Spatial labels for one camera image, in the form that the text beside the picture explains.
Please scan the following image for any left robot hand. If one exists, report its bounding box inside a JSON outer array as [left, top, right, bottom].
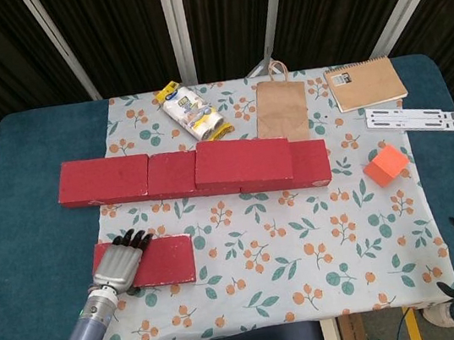
[[85, 225, 163, 301]]

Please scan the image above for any orange cube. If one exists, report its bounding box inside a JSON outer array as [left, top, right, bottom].
[[359, 141, 413, 191]]

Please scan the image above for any white shoe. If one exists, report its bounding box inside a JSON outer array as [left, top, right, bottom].
[[421, 300, 454, 332]]

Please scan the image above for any floral print tablecloth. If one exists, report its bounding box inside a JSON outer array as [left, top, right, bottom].
[[55, 49, 454, 340]]

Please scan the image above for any pack of bag rolls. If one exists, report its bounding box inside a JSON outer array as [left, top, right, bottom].
[[153, 72, 237, 150]]

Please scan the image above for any white folding stand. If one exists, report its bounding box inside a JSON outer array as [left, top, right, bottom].
[[363, 95, 454, 145]]

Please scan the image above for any brown paper bag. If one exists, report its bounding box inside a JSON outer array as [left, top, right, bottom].
[[245, 56, 314, 147]]

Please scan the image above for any brown spiral notebook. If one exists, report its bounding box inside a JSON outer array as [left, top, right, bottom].
[[320, 52, 410, 116]]

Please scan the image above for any green cable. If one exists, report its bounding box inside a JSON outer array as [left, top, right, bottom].
[[395, 307, 412, 340]]

